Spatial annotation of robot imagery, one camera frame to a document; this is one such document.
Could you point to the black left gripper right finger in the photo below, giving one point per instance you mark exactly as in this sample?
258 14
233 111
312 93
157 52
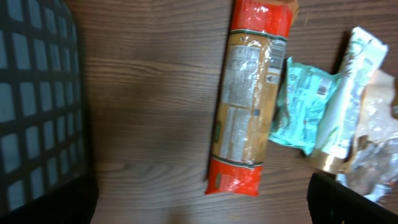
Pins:
332 203

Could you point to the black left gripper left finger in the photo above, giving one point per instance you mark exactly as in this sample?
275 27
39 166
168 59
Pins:
73 203

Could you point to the beige PanTree snack pouch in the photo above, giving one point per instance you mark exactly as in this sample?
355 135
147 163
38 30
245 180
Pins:
371 170

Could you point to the teal snack packet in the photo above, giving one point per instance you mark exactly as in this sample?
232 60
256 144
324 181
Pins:
301 104

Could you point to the orange spaghetti packet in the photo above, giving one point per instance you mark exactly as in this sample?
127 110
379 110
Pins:
253 64

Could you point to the white cream tube gold cap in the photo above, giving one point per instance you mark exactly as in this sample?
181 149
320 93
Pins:
364 55

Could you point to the grey plastic mesh basket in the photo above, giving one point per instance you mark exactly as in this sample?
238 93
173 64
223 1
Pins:
42 129

